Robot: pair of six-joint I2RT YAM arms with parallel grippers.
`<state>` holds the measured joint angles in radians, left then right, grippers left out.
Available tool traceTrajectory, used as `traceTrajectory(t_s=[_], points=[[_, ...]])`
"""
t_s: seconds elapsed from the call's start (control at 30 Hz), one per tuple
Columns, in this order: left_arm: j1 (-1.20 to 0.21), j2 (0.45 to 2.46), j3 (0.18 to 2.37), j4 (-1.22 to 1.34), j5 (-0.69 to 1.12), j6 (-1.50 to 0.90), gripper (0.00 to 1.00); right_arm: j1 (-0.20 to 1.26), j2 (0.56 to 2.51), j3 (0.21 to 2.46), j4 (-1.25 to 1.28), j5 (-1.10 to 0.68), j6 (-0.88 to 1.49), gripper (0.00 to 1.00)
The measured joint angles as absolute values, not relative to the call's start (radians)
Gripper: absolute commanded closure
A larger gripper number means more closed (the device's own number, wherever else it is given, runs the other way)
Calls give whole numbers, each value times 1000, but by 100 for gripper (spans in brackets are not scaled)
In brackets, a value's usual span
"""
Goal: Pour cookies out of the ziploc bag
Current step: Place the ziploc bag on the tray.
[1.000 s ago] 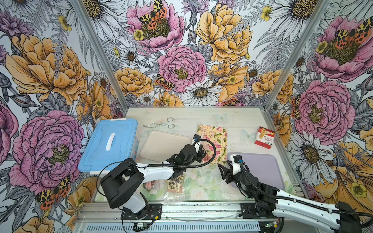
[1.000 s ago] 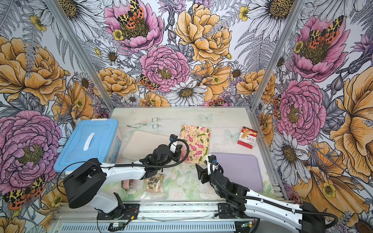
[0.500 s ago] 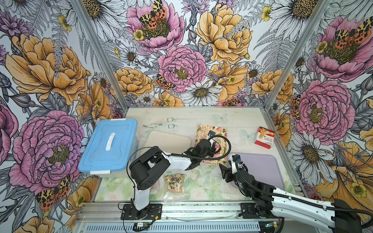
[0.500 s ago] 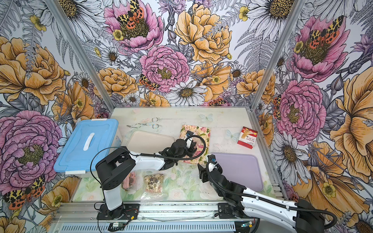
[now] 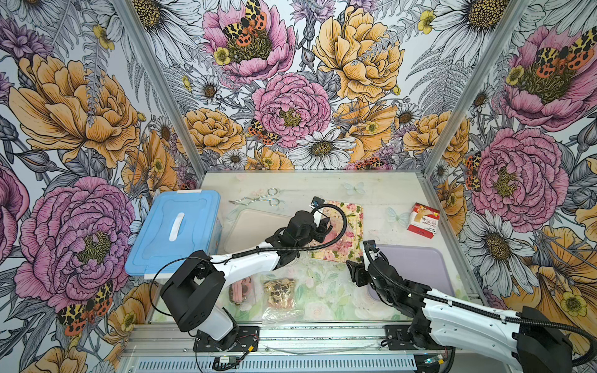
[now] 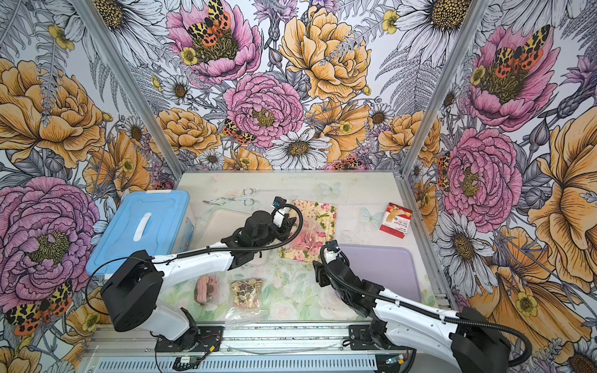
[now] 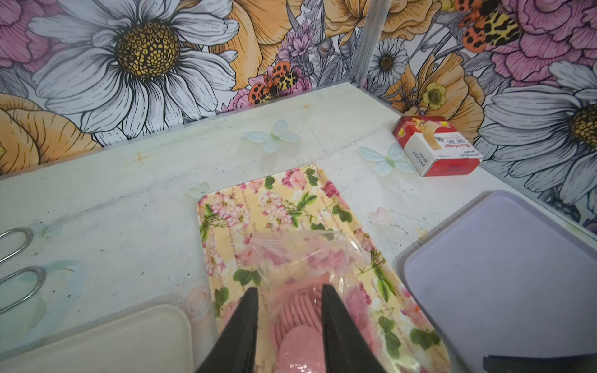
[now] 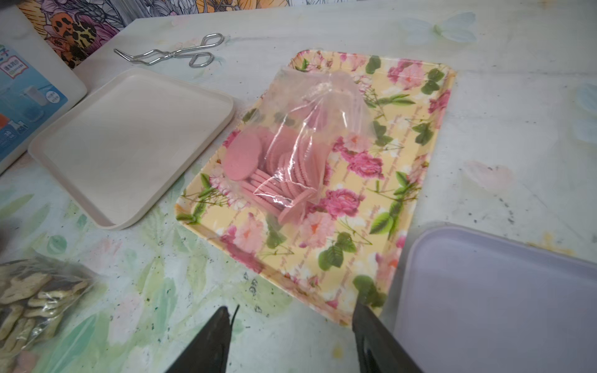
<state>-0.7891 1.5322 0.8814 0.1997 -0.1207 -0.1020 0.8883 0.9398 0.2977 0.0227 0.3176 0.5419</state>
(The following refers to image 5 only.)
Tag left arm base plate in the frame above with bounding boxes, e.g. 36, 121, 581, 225
193, 326, 261, 353

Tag aluminium front rail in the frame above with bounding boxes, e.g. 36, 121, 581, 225
122, 321, 519, 358

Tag yellow floral tray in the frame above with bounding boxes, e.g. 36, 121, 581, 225
309, 200, 364, 263

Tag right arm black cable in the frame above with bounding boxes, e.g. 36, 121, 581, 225
362, 240, 597, 368

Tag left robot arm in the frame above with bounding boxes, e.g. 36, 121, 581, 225
160, 210, 333, 351

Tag bag of pink wafers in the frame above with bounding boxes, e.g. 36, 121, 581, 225
229, 277, 256, 306

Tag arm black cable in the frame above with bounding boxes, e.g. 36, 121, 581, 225
223, 203, 349, 260
362, 240, 597, 368

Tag beige plastic tray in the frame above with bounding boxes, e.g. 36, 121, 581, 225
218, 209, 291, 254

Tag lavender plastic tray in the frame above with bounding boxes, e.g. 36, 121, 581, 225
377, 244, 455, 296

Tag blue lidded storage box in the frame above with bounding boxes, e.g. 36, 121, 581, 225
125, 190, 222, 280

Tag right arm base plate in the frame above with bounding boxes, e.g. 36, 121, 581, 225
381, 324, 446, 351

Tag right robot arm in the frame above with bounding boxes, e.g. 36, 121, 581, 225
346, 241, 574, 372

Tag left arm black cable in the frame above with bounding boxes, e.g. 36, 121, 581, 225
223, 203, 349, 260

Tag red white small box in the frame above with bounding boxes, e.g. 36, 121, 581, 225
407, 203, 440, 239

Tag metal scissors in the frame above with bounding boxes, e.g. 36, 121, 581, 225
229, 187, 281, 207

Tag bag of mixed snacks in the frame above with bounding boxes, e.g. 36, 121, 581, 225
262, 278, 303, 325

